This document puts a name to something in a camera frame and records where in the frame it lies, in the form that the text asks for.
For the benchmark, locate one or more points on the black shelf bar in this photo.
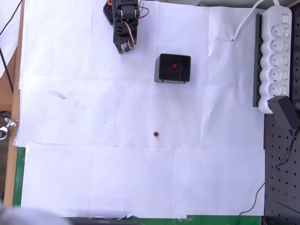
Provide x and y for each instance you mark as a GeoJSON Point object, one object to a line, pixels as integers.
{"type": "Point", "coordinates": [257, 61]}

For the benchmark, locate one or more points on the black power adapter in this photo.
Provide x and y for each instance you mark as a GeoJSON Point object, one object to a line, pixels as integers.
{"type": "Point", "coordinates": [282, 112]}

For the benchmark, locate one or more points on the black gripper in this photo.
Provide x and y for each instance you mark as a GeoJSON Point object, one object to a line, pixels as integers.
{"type": "Point", "coordinates": [122, 39]}

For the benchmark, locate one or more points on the black box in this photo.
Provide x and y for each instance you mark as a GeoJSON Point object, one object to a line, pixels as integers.
{"type": "Point", "coordinates": [173, 69]}

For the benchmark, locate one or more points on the metal clamp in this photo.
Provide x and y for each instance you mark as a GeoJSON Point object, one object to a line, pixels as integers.
{"type": "Point", "coordinates": [8, 126]}

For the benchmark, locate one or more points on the black flat device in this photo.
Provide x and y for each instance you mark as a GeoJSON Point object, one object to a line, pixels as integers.
{"type": "Point", "coordinates": [103, 221]}

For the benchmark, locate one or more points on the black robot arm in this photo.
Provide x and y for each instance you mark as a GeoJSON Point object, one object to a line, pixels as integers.
{"type": "Point", "coordinates": [127, 11]}

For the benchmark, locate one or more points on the green cutting mat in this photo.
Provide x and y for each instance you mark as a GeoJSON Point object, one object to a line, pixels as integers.
{"type": "Point", "coordinates": [18, 178]}

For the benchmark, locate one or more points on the blurred grey object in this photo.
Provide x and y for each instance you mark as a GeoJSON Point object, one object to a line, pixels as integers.
{"type": "Point", "coordinates": [23, 215]}

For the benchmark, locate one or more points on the black robot base orange parts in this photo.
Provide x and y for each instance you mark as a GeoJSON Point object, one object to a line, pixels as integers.
{"type": "Point", "coordinates": [108, 14]}

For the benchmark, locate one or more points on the black pegboard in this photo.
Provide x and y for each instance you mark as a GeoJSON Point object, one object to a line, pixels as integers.
{"type": "Point", "coordinates": [283, 187]}

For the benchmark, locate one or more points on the white power strip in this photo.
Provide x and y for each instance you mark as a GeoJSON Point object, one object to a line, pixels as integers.
{"type": "Point", "coordinates": [276, 58]}

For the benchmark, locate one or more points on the white sheet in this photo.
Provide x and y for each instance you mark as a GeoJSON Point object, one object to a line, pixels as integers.
{"type": "Point", "coordinates": [9, 47]}

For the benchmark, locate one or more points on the white paper table cover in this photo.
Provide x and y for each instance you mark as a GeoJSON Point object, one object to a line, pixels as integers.
{"type": "Point", "coordinates": [93, 164]}

